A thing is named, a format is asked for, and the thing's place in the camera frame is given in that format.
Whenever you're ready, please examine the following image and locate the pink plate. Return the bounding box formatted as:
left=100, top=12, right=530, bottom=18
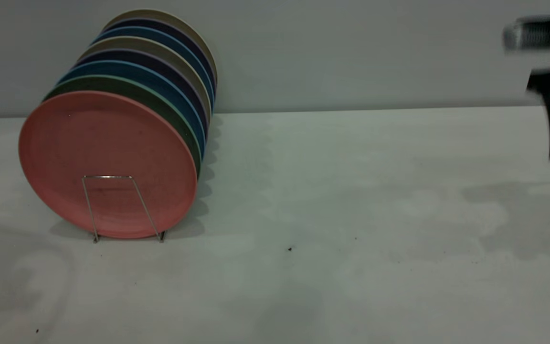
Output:
left=18, top=91, right=198, bottom=239

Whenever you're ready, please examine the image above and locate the blue plate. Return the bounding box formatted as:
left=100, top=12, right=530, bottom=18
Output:
left=57, top=60, right=206, bottom=161
left=91, top=26, right=215, bottom=115

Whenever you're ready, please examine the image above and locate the dark purple plate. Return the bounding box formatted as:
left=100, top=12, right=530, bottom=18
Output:
left=103, top=18, right=217, bottom=96
left=74, top=48, right=209, bottom=132

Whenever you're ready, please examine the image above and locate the beige plate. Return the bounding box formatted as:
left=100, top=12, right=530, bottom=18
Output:
left=102, top=9, right=219, bottom=91
left=78, top=36, right=212, bottom=126

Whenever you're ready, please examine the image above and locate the green plate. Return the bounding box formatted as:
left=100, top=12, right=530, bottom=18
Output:
left=42, top=75, right=202, bottom=180

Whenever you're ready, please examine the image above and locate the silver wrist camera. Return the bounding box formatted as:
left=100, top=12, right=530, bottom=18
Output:
left=502, top=18, right=550, bottom=51

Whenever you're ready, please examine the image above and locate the metal wire plate rack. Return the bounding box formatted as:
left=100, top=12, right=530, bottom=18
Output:
left=82, top=175, right=167, bottom=243

